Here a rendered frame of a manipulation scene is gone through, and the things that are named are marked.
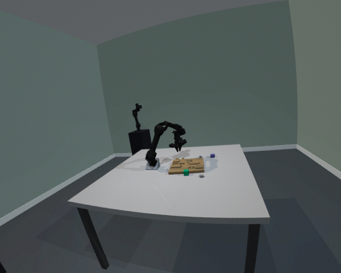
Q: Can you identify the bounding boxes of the tan puzzle board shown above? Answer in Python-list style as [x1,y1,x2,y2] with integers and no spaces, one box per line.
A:
[168,158,205,175]

